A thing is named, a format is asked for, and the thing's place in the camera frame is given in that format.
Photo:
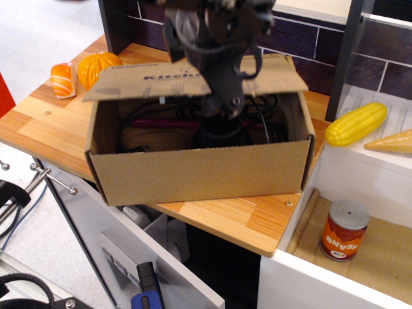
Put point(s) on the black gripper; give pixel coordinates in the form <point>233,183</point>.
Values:
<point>187,36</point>

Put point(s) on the brown cardboard box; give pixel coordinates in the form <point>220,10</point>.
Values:
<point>143,166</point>

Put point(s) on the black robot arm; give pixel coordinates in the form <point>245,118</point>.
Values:
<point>219,39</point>

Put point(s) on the black round stand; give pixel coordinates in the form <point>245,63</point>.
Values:
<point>215,132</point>

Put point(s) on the orange toy pumpkin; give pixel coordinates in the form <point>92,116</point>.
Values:
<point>91,66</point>

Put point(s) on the salmon sushi toy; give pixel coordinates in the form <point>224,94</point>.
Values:
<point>63,80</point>

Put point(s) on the yellow toy corn on sink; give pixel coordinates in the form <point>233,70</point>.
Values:
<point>356,124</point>

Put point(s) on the red object at edge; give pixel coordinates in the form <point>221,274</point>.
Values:
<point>6,100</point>

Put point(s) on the toy ice cream cone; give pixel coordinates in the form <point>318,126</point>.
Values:
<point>397,143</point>

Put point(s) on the orange beans can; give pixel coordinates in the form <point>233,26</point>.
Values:
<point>344,230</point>

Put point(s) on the metal table clamp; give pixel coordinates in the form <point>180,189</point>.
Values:
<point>15,197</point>

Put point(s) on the black and blue tool handle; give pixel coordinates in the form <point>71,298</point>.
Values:
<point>151,295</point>

